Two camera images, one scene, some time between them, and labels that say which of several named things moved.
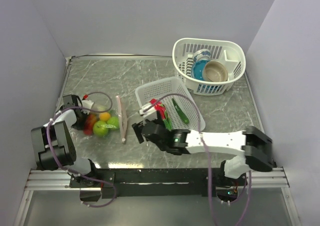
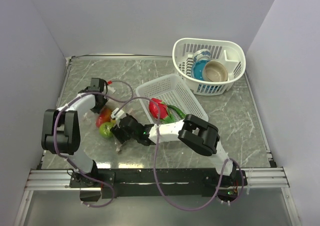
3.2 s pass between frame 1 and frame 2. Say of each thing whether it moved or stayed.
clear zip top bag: moved
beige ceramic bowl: stayed
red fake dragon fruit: moved
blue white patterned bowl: stayed
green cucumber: moved
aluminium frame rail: stayed
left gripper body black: moved
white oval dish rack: stayed
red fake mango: moved
